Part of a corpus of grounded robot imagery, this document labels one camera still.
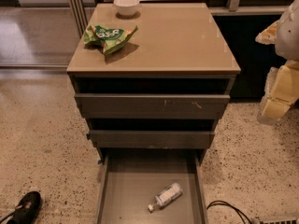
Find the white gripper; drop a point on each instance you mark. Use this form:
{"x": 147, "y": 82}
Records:
{"x": 289, "y": 36}

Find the clear plastic water bottle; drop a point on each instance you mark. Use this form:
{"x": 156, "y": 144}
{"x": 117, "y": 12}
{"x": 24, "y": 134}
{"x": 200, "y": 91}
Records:
{"x": 165, "y": 197}

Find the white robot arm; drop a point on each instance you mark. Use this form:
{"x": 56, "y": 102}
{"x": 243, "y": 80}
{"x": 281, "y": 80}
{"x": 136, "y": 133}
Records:
{"x": 286, "y": 46}

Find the grey drawer cabinet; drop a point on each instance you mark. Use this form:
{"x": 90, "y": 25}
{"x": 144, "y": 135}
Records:
{"x": 178, "y": 49}

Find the bottom grey open drawer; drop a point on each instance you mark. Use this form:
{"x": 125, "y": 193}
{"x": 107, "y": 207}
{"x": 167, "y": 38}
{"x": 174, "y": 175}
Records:
{"x": 131, "y": 178}

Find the top grey drawer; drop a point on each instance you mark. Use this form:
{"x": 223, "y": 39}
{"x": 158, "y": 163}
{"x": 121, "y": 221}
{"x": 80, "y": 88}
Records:
{"x": 151, "y": 106}

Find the middle grey drawer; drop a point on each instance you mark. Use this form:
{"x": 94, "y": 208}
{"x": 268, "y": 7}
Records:
{"x": 151, "y": 139}

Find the floor vent grille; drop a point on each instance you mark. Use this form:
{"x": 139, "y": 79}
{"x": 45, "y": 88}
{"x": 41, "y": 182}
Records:
{"x": 275, "y": 220}

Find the white ceramic bowl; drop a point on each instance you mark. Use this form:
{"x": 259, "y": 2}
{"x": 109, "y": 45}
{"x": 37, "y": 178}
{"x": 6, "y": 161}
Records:
{"x": 126, "y": 8}

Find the green crumpled snack bag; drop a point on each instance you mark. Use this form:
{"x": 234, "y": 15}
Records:
{"x": 109, "y": 39}

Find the black shoe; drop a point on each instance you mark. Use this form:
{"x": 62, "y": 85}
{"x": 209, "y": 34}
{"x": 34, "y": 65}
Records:
{"x": 26, "y": 211}

